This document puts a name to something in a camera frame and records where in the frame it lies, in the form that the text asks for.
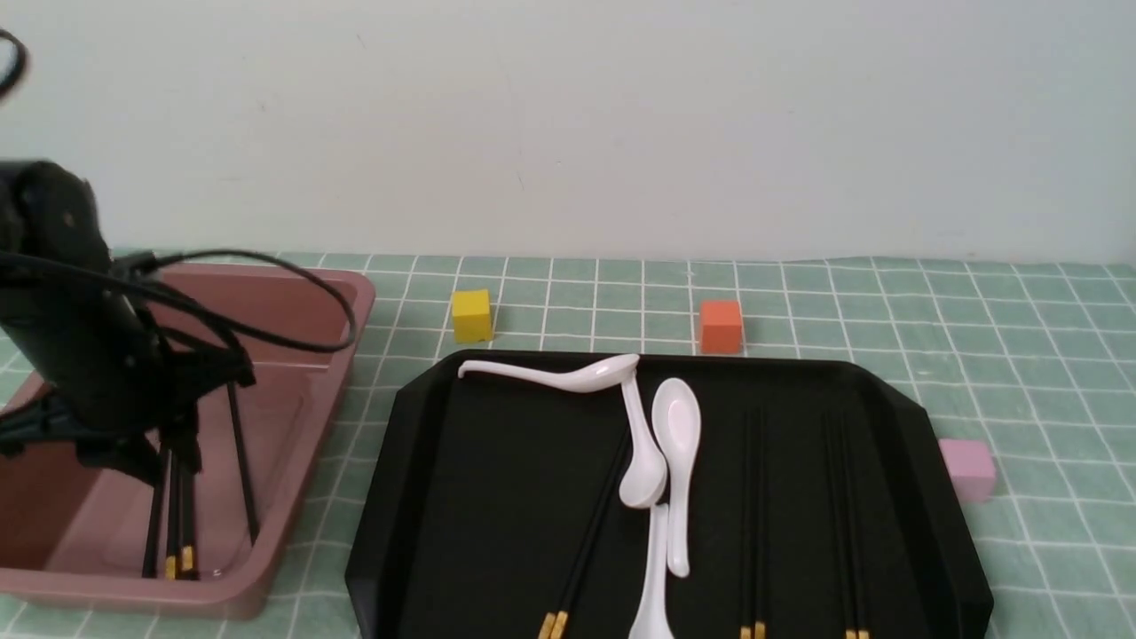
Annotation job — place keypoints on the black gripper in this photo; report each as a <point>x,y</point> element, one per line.
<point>111,377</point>

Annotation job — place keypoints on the white spoon bowl down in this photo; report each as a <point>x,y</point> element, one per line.
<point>646,475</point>

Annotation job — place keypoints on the pink cube block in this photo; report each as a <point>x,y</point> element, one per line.
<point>971,468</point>

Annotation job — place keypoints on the black gold-tipped chopstick in bin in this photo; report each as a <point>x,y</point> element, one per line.
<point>173,532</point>

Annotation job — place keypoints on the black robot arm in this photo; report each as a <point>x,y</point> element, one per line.
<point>52,244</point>

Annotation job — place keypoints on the white spoon bowl up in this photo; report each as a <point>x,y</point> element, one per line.
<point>677,423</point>

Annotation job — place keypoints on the pink plastic bin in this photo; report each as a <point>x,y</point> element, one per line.
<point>76,536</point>

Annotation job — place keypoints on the green checkered tablecloth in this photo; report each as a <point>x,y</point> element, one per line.
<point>1037,360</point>

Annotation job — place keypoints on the orange cube block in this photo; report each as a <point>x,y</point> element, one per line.
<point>721,327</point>

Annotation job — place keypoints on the white spoon lying sideways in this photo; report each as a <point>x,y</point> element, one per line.
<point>600,375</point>

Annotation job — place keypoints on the white spoon bottom edge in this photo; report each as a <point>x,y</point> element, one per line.
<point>651,619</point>

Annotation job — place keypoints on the black plastic tray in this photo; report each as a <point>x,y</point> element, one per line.
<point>484,489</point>

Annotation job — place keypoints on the yellow cube block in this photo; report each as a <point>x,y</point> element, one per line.
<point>472,316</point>

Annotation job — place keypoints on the black gold-tipped chopstick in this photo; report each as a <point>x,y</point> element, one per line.
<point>581,550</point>
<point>857,580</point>
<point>837,482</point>
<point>759,625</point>
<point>593,550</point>
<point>746,579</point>
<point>173,532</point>
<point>187,537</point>

